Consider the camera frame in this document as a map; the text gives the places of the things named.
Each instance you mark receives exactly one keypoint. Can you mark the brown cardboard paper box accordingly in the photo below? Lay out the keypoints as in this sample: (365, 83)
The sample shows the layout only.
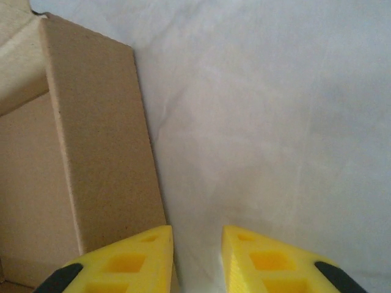
(97, 137)

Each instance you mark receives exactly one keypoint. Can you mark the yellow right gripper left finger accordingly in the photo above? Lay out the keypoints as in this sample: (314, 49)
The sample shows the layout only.
(155, 274)

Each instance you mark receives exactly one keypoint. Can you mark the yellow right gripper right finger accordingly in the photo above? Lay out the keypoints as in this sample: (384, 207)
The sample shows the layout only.
(241, 274)

